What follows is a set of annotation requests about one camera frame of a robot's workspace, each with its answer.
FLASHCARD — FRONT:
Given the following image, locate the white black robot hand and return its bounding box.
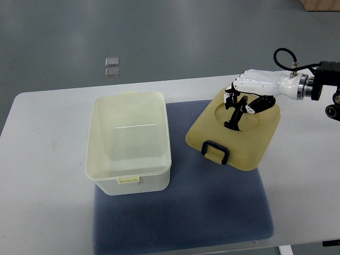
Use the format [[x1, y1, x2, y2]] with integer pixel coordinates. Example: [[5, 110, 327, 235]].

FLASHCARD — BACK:
[[224, 69, 310, 114]]

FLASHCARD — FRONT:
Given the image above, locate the yellow storage box lid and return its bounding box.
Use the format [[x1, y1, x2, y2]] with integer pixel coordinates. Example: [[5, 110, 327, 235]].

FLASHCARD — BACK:
[[185, 90, 281, 171]]

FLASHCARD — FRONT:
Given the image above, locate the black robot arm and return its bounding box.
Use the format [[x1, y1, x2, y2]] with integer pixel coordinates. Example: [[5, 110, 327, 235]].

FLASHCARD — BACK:
[[224, 61, 339, 121]]

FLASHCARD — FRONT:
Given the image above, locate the brown cardboard box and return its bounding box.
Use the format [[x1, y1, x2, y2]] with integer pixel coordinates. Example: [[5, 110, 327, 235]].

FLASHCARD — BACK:
[[300, 0, 339, 12]]

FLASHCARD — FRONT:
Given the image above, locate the white storage box base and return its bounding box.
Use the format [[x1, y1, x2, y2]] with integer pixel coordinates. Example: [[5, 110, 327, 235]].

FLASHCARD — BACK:
[[86, 91, 172, 196]]

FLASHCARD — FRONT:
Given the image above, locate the blue padded mat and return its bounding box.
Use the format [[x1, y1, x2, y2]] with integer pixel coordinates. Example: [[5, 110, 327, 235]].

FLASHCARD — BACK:
[[93, 100, 274, 254]]

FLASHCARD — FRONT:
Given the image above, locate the upper floor metal plate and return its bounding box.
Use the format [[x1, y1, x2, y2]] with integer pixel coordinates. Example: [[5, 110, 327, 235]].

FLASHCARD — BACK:
[[105, 57, 119, 66]]

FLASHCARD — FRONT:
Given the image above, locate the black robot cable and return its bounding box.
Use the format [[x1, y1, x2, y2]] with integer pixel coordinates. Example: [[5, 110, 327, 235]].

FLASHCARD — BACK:
[[273, 48, 324, 77]]

